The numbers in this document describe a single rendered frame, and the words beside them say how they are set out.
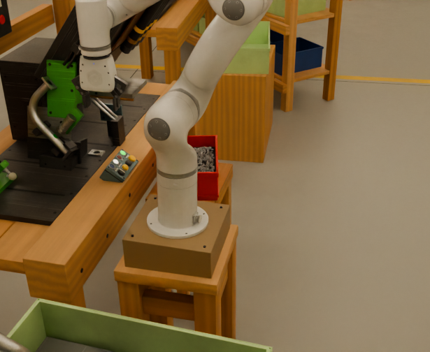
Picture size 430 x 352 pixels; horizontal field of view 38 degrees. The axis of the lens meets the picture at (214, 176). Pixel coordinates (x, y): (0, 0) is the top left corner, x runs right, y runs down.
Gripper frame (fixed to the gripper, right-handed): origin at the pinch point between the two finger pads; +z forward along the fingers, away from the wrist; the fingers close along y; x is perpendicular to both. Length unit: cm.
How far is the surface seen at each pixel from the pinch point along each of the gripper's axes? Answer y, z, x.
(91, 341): 13, 44, -49
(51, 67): -37, 5, 40
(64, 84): -32, 11, 38
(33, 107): -43, 19, 33
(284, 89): 15, 109, 297
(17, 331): -1, 35, -59
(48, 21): -74, 9, 108
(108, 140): -25, 40, 54
